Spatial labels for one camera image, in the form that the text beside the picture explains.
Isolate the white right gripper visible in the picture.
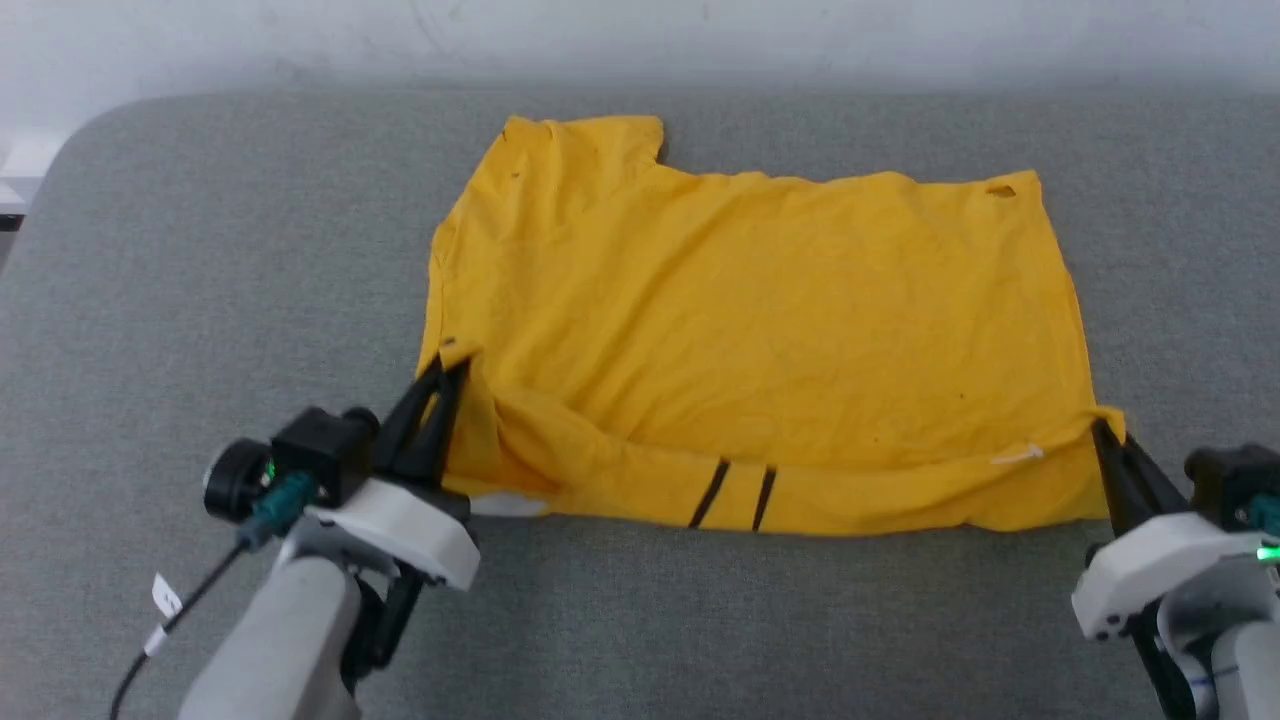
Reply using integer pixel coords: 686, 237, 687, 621
1070, 421, 1280, 643

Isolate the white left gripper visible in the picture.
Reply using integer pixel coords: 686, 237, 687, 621
303, 361, 483, 593

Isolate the yellow cartoon face t-shirt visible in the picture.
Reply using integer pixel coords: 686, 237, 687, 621
415, 113, 1128, 536

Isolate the grey fabric sofa cushion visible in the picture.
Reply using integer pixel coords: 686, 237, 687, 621
0, 90, 1280, 720

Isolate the black cable teal plug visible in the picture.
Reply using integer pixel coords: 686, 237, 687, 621
108, 472, 319, 720

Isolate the white wall skirting block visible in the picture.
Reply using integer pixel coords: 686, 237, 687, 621
0, 135, 63, 213

